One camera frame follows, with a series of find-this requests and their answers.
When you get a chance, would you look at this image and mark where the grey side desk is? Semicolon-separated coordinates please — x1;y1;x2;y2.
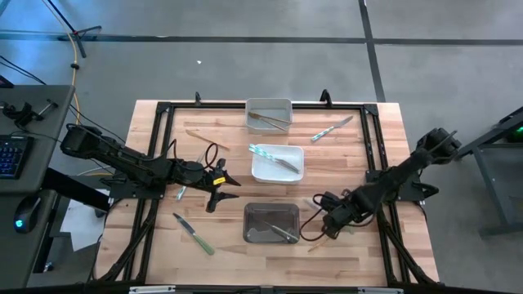
0;84;77;289

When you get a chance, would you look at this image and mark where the green handled knife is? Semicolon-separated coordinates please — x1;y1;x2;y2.
172;212;217;256

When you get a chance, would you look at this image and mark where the gold cutlery piece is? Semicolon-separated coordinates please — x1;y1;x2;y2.
248;112;293;125
255;115;288;132
306;237;330;252

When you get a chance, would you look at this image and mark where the wooden chopstick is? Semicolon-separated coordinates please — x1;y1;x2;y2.
186;129;230;151

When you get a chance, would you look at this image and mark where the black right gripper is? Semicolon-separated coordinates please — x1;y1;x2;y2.
322;191;369;241

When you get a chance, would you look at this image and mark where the light grey plastic bin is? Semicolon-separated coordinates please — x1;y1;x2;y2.
244;97;294;135

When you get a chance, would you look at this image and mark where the smoky transparent plastic bin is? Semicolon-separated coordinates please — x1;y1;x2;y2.
243;203;302;245

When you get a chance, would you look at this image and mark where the black computer mouse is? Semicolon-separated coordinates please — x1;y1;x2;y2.
13;195;42;234

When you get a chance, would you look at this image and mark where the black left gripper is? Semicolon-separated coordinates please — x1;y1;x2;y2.
173;158;242;213

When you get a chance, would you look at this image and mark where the yellow cable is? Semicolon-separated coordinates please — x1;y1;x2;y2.
40;0;83;126

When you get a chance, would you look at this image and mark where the green handled fork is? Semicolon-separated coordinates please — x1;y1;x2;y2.
263;220;300;243

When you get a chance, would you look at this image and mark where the blue handled cutlery piece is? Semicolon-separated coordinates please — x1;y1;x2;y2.
248;146;299;174
175;151;206;201

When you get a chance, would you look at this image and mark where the blue handled knife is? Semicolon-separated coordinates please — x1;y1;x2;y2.
310;115;355;143
253;143;302;171

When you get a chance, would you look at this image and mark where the black desk clamp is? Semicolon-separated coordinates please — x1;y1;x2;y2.
2;100;58;127

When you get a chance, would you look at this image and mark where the dark grey side table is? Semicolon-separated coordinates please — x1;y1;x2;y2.
455;105;523;238

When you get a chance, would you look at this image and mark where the white plastic bin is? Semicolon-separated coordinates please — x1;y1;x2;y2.
250;143;306;185

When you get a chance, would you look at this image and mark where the black table frame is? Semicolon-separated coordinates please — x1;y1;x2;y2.
87;100;440;287

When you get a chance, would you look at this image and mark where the black tripod stand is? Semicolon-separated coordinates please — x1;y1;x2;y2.
42;0;103;59

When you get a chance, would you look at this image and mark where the black keyboard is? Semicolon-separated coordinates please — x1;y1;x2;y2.
0;134;36;180

